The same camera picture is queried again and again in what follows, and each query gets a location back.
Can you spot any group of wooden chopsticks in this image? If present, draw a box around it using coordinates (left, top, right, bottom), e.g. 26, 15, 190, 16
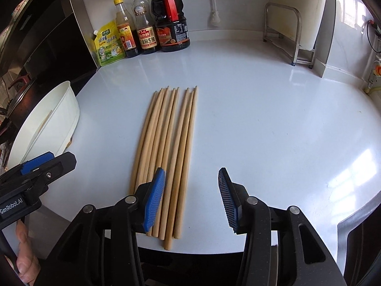
129, 86, 199, 251

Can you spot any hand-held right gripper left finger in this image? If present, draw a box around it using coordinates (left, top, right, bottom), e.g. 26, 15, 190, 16
36, 168, 166, 286

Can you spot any steel pot lid red handle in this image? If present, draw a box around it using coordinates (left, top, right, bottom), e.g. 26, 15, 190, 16
6, 74, 39, 111

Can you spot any yellow seasoning pouch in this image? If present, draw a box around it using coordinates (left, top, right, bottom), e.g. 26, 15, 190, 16
91, 21, 126, 67

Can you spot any person's left hand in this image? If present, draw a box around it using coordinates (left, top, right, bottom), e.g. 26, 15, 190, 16
15, 222, 41, 285

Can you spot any black range hood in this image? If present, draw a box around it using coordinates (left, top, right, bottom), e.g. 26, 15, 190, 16
0, 0, 99, 76

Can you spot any wooden chopstick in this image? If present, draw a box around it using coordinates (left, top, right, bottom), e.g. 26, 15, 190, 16
21, 111, 53, 162

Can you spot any large soy sauce jug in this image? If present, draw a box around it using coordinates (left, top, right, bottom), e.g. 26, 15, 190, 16
150, 0, 191, 53

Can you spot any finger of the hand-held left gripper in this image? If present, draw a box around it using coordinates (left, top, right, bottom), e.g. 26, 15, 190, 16
18, 151, 77, 193
0, 152, 56, 185

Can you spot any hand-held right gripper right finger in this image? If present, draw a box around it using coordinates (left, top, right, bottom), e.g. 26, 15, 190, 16
218, 167, 347, 286

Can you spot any vinegar bottle orange label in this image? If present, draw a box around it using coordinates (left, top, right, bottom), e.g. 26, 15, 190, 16
113, 0, 141, 59

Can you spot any clear soy sauce bottle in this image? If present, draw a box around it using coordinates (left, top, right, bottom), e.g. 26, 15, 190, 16
131, 0, 160, 55

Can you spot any white cutting board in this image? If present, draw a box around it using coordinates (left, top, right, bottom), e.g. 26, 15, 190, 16
269, 0, 328, 51

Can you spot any brown cooking pot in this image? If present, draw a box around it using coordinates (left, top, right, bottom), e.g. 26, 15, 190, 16
0, 89, 39, 145

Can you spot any wall socket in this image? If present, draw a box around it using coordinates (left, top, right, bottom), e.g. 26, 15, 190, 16
367, 60, 381, 88

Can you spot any white round basin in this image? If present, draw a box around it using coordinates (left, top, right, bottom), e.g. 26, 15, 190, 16
6, 80, 81, 170

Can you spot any black cable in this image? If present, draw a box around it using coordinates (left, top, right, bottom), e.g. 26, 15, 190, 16
366, 20, 381, 53

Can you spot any steel board rack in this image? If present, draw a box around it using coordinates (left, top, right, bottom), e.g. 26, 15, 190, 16
263, 2, 316, 68

